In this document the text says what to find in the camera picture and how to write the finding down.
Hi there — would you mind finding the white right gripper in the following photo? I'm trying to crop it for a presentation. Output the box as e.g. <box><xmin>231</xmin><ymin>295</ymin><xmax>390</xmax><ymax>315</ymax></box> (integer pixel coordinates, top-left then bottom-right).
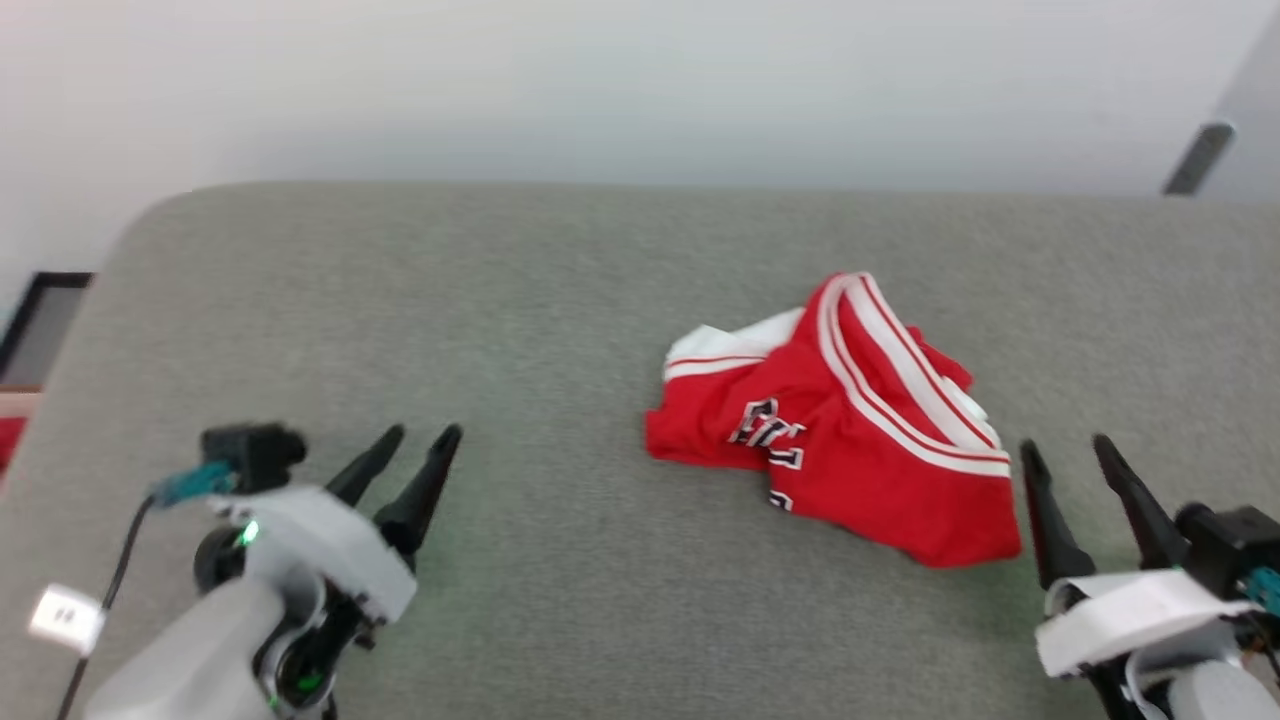
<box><xmin>1019</xmin><ymin>433</ymin><xmax>1263</xmax><ymax>681</ymax></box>

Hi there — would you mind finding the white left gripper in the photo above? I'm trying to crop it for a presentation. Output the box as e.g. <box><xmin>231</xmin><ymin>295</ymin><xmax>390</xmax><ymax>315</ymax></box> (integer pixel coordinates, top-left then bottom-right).
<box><xmin>205</xmin><ymin>424</ymin><xmax>465</xmax><ymax>626</ymax></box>

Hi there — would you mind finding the red white basketball jersey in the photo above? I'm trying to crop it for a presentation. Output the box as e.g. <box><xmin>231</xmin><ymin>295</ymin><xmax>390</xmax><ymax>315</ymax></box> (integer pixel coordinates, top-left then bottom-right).
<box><xmin>645</xmin><ymin>270</ymin><xmax>1023</xmax><ymax>569</ymax></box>

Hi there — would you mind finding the black framed panel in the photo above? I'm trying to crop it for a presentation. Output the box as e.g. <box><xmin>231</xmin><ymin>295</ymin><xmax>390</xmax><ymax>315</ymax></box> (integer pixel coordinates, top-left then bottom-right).
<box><xmin>0</xmin><ymin>272</ymin><xmax>95</xmax><ymax>387</ymax></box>

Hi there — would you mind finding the grey door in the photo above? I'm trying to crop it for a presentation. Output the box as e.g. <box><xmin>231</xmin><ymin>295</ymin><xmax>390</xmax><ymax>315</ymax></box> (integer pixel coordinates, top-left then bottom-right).
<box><xmin>1195</xmin><ymin>10</ymin><xmax>1280</xmax><ymax>203</ymax></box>

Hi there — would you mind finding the black cable teal plug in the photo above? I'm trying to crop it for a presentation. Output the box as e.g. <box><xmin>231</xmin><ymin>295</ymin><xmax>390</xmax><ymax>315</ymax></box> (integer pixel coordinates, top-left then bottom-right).
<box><xmin>55</xmin><ymin>462</ymin><xmax>237</xmax><ymax>720</ymax></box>

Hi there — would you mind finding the white cable tag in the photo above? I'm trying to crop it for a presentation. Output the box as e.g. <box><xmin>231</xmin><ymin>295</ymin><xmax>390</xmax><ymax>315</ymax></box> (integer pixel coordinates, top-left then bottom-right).
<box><xmin>28</xmin><ymin>585</ymin><xmax>106</xmax><ymax>656</ymax></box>

